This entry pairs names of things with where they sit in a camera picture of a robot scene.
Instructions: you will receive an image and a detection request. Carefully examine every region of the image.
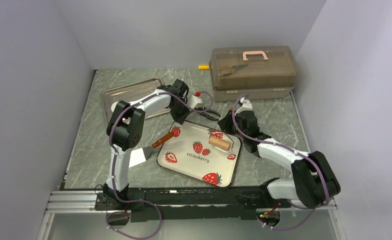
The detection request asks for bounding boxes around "wooden rolling pin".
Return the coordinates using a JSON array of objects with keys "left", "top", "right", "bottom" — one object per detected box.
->
[{"left": 208, "top": 131, "right": 234, "bottom": 152}]

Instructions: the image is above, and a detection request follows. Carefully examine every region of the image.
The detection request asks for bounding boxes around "strawberry pattern white tray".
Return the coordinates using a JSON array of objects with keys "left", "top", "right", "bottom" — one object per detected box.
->
[{"left": 157, "top": 121, "right": 242, "bottom": 188}]

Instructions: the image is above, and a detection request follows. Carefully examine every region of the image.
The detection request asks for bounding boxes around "spatula with wooden handle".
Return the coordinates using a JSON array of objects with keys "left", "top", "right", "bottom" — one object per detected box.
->
[{"left": 129, "top": 131, "right": 174, "bottom": 168}]

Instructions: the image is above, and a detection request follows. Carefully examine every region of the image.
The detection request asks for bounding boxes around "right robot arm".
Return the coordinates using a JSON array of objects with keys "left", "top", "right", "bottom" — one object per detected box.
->
[{"left": 218, "top": 110, "right": 341, "bottom": 209}]

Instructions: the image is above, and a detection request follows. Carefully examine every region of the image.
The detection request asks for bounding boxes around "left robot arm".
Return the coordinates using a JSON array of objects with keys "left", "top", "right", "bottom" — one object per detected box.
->
[{"left": 103, "top": 79, "right": 202, "bottom": 210}]

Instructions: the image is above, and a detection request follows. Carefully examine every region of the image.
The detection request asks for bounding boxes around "yellow small object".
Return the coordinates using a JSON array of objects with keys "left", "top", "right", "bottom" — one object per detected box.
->
[{"left": 198, "top": 65, "right": 210, "bottom": 70}]

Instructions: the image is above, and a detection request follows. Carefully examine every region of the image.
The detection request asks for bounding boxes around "brown translucent tool box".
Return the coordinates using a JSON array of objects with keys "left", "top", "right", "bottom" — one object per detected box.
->
[{"left": 209, "top": 45, "right": 297, "bottom": 102}]

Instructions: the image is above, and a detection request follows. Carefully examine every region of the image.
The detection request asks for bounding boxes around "steel baking tray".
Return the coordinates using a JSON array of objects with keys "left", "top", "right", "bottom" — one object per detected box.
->
[{"left": 101, "top": 77, "right": 164, "bottom": 124}]

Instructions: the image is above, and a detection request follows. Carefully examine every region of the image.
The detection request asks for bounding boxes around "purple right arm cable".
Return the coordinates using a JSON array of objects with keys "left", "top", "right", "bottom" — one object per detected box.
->
[{"left": 231, "top": 93, "right": 331, "bottom": 232}]

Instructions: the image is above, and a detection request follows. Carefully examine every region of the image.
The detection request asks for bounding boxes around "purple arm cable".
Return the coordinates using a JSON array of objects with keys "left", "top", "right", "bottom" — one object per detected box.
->
[
  {"left": 105, "top": 90, "right": 214, "bottom": 239},
  {"left": 231, "top": 93, "right": 331, "bottom": 232}
]

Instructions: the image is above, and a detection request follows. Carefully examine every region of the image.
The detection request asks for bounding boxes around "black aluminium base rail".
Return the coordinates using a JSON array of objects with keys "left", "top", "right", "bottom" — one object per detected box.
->
[{"left": 45, "top": 187, "right": 336, "bottom": 223}]

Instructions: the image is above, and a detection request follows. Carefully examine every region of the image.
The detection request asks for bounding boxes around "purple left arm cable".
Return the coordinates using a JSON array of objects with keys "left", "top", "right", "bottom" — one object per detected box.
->
[{"left": 105, "top": 90, "right": 214, "bottom": 239}]

